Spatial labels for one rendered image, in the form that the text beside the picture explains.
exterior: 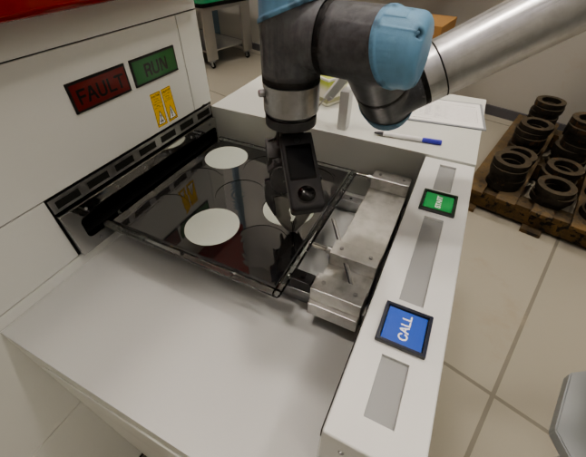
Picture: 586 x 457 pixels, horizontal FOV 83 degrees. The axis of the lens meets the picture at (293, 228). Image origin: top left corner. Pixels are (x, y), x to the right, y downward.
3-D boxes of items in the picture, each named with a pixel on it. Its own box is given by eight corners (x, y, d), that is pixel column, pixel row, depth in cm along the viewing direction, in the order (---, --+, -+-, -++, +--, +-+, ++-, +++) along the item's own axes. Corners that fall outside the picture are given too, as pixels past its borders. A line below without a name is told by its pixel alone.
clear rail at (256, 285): (103, 228, 62) (100, 222, 61) (109, 223, 63) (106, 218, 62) (278, 301, 50) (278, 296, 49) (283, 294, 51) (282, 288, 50)
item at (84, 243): (78, 253, 63) (53, 215, 56) (215, 148, 92) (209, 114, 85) (84, 256, 62) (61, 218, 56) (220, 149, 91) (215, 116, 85)
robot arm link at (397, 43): (435, 53, 40) (351, 42, 44) (440, -15, 30) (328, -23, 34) (412, 117, 41) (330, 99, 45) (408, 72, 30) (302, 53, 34)
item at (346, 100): (320, 126, 75) (324, 63, 66) (327, 120, 78) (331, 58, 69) (346, 131, 73) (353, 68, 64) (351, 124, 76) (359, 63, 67)
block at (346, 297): (309, 298, 51) (309, 286, 49) (317, 282, 54) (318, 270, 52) (358, 318, 49) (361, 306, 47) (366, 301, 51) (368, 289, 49)
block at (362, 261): (328, 263, 57) (329, 251, 55) (335, 250, 59) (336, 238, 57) (374, 279, 54) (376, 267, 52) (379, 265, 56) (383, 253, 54)
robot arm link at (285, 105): (326, 89, 41) (259, 93, 40) (323, 124, 44) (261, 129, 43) (314, 69, 46) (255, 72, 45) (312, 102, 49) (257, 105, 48)
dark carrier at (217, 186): (113, 222, 62) (112, 219, 62) (219, 140, 85) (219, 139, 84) (275, 286, 51) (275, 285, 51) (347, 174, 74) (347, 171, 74)
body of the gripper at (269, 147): (308, 165, 58) (311, 97, 50) (318, 195, 52) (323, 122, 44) (265, 169, 57) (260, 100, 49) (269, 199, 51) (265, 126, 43)
